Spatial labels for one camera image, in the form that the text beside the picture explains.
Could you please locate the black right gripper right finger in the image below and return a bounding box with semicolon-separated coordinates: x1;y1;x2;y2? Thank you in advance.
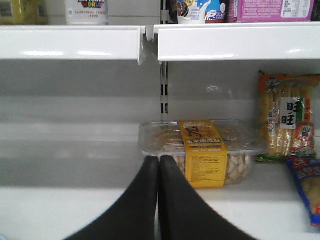
158;155;254;240

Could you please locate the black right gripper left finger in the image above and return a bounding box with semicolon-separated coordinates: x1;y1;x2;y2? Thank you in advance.
67;156;159;240

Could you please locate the clear biscuit box yellow label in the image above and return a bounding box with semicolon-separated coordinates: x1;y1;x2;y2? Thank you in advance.
138;119;267;188

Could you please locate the blue snack bag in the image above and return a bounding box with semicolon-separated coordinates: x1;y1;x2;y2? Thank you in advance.
286;155;320;227

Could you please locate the white store shelving unit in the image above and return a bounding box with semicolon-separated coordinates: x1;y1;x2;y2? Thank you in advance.
0;0;320;240

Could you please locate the wangwang rice cracker bag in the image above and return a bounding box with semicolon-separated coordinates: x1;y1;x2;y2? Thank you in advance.
258;71;320;161

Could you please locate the blue oreo cup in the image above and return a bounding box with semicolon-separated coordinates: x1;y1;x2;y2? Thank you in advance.
176;0;230;25

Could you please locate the pink snack box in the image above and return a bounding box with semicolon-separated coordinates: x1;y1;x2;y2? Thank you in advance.
227;0;315;23

